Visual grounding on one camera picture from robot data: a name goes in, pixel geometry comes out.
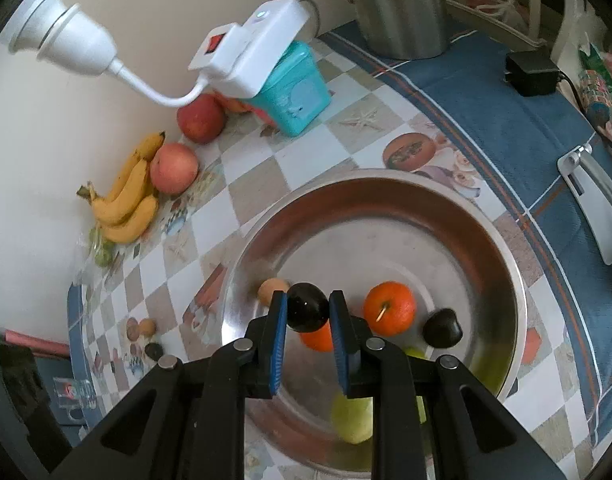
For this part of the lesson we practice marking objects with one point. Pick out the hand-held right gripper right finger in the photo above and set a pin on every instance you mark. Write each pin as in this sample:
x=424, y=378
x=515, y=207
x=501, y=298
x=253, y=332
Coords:
x=338, y=340

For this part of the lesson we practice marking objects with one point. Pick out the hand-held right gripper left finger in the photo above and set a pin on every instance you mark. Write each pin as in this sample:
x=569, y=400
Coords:
x=280, y=345

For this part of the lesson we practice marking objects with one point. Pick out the orange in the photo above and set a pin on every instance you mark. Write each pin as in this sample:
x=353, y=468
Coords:
x=318, y=341
x=390, y=309

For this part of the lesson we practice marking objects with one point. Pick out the dark avocado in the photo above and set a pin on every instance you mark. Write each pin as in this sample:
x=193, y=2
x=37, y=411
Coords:
x=153, y=350
x=308, y=307
x=442, y=328

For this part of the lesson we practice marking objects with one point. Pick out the small brown fruit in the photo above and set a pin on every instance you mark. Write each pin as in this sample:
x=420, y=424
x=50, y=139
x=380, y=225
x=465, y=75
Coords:
x=147, y=327
x=271, y=290

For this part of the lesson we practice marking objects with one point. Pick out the round metal bowl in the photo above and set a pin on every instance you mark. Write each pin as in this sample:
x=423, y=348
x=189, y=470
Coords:
x=386, y=240

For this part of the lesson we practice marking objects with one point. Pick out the yellow banana bunch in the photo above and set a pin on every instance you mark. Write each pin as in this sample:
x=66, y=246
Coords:
x=131, y=220

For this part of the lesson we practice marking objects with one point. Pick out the clear plastic container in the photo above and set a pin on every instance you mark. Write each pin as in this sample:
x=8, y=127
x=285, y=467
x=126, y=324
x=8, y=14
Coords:
x=88, y=260

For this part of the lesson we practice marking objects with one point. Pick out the glass mug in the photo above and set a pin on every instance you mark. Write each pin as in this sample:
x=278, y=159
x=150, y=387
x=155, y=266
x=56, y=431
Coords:
x=73, y=392

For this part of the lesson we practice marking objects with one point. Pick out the teal box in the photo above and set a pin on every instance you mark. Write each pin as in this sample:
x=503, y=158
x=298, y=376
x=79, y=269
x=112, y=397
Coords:
x=296, y=95

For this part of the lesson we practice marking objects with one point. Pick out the checkered printed tablecloth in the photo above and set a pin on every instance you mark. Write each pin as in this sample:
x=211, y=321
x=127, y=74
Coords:
x=486, y=110

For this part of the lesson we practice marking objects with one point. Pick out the white metal stand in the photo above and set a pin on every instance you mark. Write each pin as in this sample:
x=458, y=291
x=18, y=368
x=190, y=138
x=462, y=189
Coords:
x=593, y=200

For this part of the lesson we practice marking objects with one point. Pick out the white plug block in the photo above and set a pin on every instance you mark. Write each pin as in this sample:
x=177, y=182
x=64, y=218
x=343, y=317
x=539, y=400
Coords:
x=281, y=30

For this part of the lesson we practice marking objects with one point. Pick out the black power adapter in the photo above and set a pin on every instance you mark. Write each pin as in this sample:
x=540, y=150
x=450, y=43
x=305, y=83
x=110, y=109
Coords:
x=531, y=72

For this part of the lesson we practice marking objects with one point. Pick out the steel kettle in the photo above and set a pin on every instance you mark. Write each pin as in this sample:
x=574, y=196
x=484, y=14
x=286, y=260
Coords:
x=396, y=10

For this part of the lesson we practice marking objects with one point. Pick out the colourful packet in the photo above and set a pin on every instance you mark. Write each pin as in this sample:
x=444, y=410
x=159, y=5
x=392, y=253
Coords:
x=598, y=85

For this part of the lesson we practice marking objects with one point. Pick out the white rack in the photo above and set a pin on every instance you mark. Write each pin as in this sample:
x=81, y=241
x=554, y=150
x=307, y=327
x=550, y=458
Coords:
x=511, y=15

